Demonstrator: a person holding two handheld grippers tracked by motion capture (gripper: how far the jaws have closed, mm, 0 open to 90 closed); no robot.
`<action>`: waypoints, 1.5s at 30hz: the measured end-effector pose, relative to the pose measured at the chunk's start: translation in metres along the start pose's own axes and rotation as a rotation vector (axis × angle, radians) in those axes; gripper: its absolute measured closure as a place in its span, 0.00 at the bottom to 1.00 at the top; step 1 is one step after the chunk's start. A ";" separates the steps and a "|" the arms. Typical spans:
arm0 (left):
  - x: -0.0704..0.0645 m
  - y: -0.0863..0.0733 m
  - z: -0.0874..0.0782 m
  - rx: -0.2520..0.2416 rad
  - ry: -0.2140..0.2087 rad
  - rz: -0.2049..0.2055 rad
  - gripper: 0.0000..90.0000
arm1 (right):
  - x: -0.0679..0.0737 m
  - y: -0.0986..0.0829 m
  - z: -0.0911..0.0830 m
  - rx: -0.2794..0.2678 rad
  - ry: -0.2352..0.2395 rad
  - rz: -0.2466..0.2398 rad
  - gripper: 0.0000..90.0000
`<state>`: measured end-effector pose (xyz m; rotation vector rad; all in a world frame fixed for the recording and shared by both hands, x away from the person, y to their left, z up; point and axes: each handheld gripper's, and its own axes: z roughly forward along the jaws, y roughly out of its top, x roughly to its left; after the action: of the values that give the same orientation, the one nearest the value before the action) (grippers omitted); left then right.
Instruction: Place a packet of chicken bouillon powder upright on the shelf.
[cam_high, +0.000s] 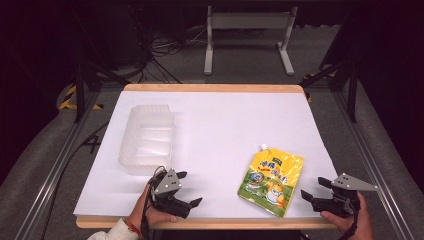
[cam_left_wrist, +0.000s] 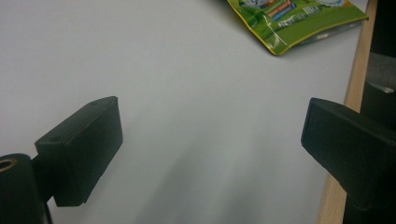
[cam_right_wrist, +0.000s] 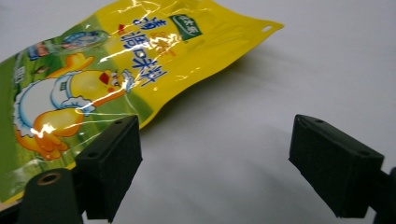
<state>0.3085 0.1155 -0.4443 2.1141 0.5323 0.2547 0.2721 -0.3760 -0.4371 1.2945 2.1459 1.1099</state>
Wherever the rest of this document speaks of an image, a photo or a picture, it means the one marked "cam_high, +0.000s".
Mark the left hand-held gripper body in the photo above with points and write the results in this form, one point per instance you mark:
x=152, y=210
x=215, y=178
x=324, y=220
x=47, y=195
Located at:
x=168, y=183

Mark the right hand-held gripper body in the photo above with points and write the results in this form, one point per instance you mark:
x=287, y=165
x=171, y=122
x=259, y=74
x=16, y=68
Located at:
x=346, y=183

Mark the yellow spouted pouch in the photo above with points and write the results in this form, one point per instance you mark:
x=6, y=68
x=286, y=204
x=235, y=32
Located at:
x=273, y=180

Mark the clear plastic container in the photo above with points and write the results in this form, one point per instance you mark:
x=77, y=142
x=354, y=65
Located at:
x=148, y=140

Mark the person's left hand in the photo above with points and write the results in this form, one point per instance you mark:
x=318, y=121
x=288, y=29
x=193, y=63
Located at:
x=143, y=213

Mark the person's right hand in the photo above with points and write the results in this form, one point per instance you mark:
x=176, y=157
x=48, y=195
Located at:
x=358, y=226

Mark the white table sheet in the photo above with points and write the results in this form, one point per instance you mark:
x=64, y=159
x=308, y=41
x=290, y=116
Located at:
x=216, y=133

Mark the black metal stand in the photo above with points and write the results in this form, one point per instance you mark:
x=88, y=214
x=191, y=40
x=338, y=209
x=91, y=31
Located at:
x=351, y=90
x=79, y=90

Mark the yellow black striped tape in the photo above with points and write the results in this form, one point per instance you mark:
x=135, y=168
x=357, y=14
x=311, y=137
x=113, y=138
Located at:
x=68, y=100

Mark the white metal stand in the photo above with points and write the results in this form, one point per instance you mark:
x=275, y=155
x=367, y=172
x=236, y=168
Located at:
x=250, y=20

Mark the aluminium frame rail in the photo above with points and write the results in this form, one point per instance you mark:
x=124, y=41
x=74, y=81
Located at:
x=370, y=160
x=56, y=166

